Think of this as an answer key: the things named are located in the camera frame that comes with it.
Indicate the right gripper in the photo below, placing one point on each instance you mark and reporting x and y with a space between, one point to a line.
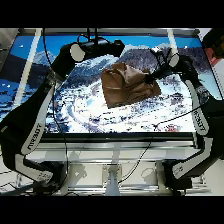
156 76

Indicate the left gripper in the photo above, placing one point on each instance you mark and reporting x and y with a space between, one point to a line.
113 48

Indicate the brown garment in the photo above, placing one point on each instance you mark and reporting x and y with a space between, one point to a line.
126 86

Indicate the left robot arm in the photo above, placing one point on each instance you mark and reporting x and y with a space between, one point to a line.
30 123

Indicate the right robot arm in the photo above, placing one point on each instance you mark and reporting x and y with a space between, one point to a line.
200 113

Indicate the red garment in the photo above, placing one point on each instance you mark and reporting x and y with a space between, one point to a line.
216 63

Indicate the black garment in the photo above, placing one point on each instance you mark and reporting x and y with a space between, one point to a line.
215 40

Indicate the silver frame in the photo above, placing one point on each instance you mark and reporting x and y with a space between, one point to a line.
113 148

